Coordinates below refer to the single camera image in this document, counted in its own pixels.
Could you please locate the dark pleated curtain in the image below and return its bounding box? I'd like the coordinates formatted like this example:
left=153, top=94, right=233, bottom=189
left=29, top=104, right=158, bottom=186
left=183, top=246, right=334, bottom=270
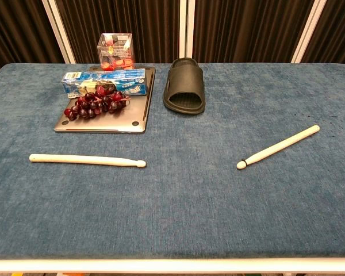
left=55, top=0, right=181, bottom=64
left=0, top=0, right=67, bottom=80
left=301, top=0, right=345, bottom=66
left=193, top=0, right=316, bottom=64

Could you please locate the grey closed laptop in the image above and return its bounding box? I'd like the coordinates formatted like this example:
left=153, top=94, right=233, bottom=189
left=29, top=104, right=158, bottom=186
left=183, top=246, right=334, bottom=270
left=53, top=66, right=156, bottom=134

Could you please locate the black rubber slipper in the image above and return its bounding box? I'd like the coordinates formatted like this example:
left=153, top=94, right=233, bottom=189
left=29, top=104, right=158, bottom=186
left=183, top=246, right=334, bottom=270
left=162, top=57, right=206, bottom=115

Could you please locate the clear box with orange pieces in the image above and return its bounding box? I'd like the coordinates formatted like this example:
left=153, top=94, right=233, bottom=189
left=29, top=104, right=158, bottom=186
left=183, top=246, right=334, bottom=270
left=97, top=33, right=136, bottom=71

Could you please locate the blue toothpaste box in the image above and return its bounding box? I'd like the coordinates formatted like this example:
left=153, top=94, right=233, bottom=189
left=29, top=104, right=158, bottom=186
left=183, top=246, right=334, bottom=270
left=61, top=68, right=148, bottom=100

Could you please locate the white drumstick with black ring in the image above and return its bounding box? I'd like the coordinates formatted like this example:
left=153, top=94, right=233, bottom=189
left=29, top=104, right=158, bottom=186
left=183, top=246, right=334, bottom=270
left=236, top=124, right=320, bottom=170

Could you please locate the dark red grape bunch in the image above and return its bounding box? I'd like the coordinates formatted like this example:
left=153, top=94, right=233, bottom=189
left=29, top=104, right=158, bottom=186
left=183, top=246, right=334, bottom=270
left=63, top=85, right=131, bottom=121

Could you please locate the blue table cloth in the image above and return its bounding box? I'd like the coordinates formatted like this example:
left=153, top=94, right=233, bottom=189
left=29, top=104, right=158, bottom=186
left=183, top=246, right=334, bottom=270
left=0, top=62, right=345, bottom=261

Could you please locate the plain white drumstick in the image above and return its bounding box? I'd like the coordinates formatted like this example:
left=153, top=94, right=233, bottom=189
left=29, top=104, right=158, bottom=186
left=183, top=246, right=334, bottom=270
left=29, top=154, right=147, bottom=168

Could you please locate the white frame post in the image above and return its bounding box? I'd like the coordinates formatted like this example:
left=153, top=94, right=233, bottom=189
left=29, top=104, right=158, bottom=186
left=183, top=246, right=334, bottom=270
left=41, top=0, right=76, bottom=64
left=179, top=0, right=196, bottom=64
left=290, top=0, right=331, bottom=64

